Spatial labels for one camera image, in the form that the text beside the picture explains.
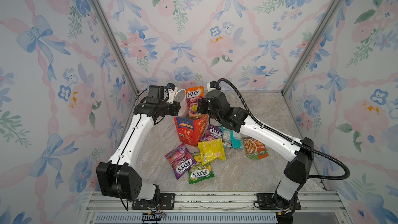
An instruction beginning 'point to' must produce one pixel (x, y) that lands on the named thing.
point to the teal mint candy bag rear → (231, 139)
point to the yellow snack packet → (212, 150)
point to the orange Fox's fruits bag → (193, 95)
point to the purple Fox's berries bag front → (181, 160)
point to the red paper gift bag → (189, 130)
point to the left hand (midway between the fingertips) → (180, 105)
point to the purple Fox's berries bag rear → (212, 132)
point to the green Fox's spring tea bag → (199, 172)
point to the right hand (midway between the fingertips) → (198, 98)
